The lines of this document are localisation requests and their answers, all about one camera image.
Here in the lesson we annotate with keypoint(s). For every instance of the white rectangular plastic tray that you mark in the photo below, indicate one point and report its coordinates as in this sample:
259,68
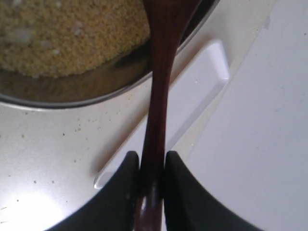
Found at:
196,87

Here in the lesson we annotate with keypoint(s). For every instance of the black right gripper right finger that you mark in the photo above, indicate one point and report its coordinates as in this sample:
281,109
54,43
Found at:
189,207

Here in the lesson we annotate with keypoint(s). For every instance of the yellow millet in bowl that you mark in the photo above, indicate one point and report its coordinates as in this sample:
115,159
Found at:
57,38

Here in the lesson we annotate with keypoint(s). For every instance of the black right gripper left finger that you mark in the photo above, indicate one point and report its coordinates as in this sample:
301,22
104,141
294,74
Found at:
113,208

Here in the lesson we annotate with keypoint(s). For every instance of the steel bowl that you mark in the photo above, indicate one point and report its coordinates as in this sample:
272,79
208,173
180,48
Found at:
108,80

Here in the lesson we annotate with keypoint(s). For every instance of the dark red wooden spoon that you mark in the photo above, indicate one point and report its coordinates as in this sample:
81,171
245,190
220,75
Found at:
168,20

